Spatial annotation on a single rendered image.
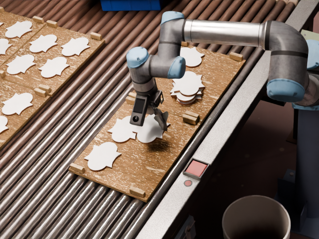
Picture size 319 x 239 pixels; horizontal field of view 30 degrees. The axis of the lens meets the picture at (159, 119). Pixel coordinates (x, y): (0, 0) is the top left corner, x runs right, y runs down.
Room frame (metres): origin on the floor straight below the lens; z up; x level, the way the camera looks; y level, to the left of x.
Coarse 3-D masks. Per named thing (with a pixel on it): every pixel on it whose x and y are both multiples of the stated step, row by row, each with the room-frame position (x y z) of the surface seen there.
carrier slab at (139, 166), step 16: (128, 112) 1.75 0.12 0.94; (176, 128) 1.62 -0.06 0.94; (192, 128) 1.60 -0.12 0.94; (96, 144) 1.61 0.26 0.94; (128, 144) 1.58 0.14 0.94; (144, 144) 1.56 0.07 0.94; (160, 144) 1.55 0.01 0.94; (176, 144) 1.53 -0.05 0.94; (80, 160) 1.54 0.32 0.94; (128, 160) 1.50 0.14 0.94; (144, 160) 1.48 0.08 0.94; (160, 160) 1.47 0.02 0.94; (176, 160) 1.46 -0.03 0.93; (96, 176) 1.45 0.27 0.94; (112, 176) 1.43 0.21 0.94; (128, 176) 1.42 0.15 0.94; (144, 176) 1.40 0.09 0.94; (160, 176) 1.39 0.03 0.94; (128, 192) 1.35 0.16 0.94
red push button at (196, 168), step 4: (192, 164) 1.43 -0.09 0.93; (196, 164) 1.42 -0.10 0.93; (200, 164) 1.42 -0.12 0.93; (204, 164) 1.42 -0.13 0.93; (188, 168) 1.41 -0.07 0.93; (192, 168) 1.41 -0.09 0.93; (196, 168) 1.40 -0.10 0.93; (200, 168) 1.40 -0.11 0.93; (204, 168) 1.40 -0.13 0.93; (188, 172) 1.39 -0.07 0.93; (192, 172) 1.39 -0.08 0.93; (196, 172) 1.39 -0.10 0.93; (200, 172) 1.38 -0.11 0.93
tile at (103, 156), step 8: (104, 144) 1.59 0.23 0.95; (112, 144) 1.58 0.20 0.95; (96, 152) 1.56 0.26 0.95; (104, 152) 1.55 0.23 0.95; (112, 152) 1.54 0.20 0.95; (88, 160) 1.53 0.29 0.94; (96, 160) 1.52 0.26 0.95; (104, 160) 1.51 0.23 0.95; (112, 160) 1.50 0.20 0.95; (96, 168) 1.48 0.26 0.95; (104, 168) 1.48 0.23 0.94
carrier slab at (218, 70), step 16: (208, 64) 1.96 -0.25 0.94; (224, 64) 1.94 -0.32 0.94; (240, 64) 1.92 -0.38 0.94; (160, 80) 1.91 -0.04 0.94; (208, 80) 1.86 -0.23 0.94; (224, 80) 1.84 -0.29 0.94; (160, 96) 1.81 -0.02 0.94; (208, 96) 1.76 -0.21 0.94; (176, 112) 1.70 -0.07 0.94; (208, 112) 1.67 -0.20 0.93
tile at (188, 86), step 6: (186, 72) 1.88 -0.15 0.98; (192, 72) 1.87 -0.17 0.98; (186, 78) 1.84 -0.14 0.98; (192, 78) 1.84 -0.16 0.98; (198, 78) 1.83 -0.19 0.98; (180, 84) 1.81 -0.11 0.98; (186, 84) 1.80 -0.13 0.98; (192, 84) 1.80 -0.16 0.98; (198, 84) 1.79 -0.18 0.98; (174, 90) 1.78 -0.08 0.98; (180, 90) 1.78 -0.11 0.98; (186, 90) 1.77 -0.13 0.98; (192, 90) 1.76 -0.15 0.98; (198, 90) 1.77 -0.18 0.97; (186, 96) 1.75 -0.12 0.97
